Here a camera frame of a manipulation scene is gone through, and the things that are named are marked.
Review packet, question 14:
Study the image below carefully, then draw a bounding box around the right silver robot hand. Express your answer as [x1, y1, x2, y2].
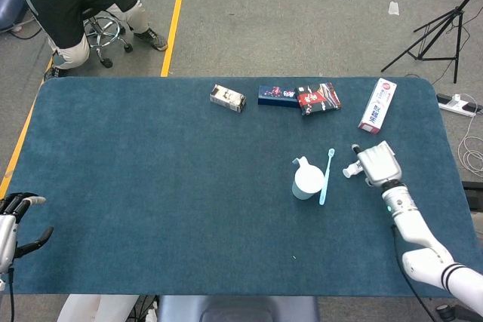
[351, 140, 404, 188]

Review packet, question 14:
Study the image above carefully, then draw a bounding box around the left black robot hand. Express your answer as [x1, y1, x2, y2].
[0, 192, 55, 274]

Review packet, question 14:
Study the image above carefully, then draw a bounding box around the white floral toothpaste tube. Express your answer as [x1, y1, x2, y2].
[342, 161, 364, 179]

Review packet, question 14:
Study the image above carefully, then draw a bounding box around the light blue toothbrush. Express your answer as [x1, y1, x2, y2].
[318, 148, 337, 207]

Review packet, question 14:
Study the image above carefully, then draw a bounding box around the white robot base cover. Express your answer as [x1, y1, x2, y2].
[56, 294, 139, 322]

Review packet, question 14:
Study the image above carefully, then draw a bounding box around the white pink toothpaste carton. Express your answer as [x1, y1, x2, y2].
[357, 77, 398, 136]

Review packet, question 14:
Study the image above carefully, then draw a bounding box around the red and black box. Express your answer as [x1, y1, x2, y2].
[294, 81, 343, 117]

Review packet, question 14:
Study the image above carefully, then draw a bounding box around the yellow floor tape strip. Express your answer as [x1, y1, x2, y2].
[0, 57, 54, 199]
[160, 0, 183, 78]

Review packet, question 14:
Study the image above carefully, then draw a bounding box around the white power strip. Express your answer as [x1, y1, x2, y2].
[436, 92, 483, 118]

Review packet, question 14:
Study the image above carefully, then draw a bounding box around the dark blue flat box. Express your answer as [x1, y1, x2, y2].
[257, 84, 300, 109]

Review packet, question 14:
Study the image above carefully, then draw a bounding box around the black tripod stand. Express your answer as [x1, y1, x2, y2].
[380, 0, 483, 85]

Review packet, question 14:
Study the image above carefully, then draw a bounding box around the small grey printed carton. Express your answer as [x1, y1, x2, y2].
[209, 84, 248, 114]

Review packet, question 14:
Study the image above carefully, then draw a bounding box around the blue fabric table cover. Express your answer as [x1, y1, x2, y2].
[1, 75, 473, 298]

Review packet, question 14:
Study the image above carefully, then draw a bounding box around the chrome rolling stool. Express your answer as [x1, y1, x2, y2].
[82, 8, 134, 69]

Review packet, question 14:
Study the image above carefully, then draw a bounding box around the blue round chair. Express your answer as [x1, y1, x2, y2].
[0, 0, 28, 33]

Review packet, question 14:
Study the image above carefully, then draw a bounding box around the seated person in black shorts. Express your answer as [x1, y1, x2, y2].
[0, 0, 169, 82]

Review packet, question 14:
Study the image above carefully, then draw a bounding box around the light blue handled cup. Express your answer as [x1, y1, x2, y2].
[291, 155, 326, 201]

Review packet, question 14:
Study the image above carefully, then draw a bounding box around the coiled white cable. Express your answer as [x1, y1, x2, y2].
[457, 113, 483, 176]

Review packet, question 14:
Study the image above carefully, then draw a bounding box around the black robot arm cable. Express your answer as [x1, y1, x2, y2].
[389, 223, 435, 322]

